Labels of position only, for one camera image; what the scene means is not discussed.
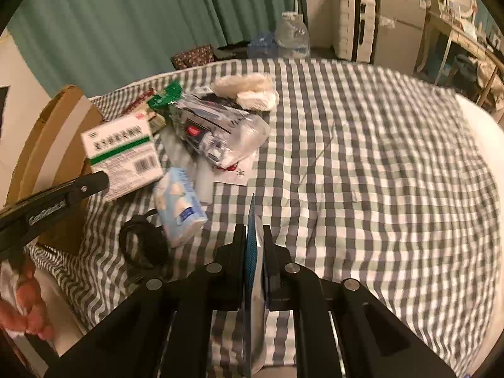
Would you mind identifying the green curtain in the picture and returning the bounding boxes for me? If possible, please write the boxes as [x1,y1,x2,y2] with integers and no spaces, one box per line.
[7,0,312,100]

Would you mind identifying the blue plastic bag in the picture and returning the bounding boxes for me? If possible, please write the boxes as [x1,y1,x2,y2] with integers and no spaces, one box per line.
[247,31,279,60]

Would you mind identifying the person's left hand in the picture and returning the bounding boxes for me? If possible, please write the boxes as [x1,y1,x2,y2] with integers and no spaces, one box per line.
[0,259,55,341]

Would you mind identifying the blue and white tissue pack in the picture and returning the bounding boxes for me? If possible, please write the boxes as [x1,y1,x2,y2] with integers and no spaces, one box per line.
[153,166,209,248]

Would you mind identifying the green cloth item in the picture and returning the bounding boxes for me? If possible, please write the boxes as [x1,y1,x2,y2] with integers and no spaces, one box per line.
[147,80,184,112]

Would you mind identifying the wooden desk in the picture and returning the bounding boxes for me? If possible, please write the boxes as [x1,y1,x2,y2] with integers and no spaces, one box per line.
[413,6,504,108]

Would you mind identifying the red snack packet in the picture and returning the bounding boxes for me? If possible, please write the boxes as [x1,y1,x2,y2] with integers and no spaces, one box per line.
[125,88,155,116]

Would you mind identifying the clear plastic bag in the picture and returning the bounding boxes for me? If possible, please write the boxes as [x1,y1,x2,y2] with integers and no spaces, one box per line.
[172,92,271,167]

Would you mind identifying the beige lace cloth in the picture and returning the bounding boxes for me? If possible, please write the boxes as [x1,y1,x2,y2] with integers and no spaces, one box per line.
[235,89,280,112]
[212,72,273,96]

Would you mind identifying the floral patterned box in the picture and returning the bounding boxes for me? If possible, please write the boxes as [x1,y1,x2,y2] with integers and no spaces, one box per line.
[171,45,215,72]

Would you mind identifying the green and white medicine box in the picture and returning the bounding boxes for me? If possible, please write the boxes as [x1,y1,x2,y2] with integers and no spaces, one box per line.
[80,118,164,202]

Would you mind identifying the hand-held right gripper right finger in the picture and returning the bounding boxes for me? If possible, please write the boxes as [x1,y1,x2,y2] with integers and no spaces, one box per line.
[262,226,450,378]

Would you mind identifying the large clear water bottle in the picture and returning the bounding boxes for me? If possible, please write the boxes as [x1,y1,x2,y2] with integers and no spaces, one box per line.
[275,11,312,60]

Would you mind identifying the white suitcase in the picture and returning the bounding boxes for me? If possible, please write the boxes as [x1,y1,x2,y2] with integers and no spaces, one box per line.
[332,0,377,64]

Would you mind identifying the grey checkered blanket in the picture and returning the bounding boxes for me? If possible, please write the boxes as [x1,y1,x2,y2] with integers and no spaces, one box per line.
[27,57,501,378]

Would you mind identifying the blue packet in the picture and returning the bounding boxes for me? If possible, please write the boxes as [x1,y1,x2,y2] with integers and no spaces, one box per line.
[244,194,269,377]

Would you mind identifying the black coiled cable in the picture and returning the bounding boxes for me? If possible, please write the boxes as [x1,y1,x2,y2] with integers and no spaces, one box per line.
[118,209,169,281]

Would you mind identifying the brown cardboard box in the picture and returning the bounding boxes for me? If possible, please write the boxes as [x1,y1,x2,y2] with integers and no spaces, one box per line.
[6,84,104,256]

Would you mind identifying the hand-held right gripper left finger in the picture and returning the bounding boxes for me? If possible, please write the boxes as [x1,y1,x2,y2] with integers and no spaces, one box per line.
[47,224,247,378]

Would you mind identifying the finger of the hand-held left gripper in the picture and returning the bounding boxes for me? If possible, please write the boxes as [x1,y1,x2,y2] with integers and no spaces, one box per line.
[65,170,110,210]

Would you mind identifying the grey cabinet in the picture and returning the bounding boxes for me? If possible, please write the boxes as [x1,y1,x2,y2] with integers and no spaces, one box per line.
[372,0,432,76]

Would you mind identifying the dark cloth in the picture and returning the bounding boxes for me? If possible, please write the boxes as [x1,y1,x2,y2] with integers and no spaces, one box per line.
[215,43,249,62]

